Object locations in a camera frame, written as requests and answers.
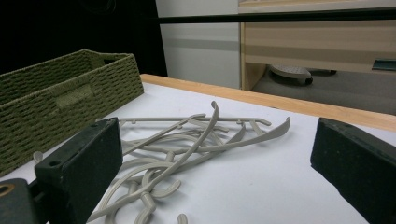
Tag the white cabinet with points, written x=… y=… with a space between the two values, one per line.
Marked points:
x=199 y=62

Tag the green woven basket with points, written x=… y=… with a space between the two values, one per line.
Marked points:
x=93 y=93

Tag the light wooden desk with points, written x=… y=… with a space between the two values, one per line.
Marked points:
x=311 y=40

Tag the black curtain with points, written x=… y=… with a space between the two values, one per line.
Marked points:
x=62 y=28

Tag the round grey floor device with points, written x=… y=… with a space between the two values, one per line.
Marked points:
x=289 y=72

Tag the grey plastic hanger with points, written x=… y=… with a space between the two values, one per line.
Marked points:
x=215 y=112
x=274 y=130
x=155 y=119

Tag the black horizontal bar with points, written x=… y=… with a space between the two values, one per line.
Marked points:
x=280 y=16

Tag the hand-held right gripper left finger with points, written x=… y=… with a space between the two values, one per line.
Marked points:
x=84 y=158

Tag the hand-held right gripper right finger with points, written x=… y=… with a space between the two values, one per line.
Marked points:
x=358 y=165

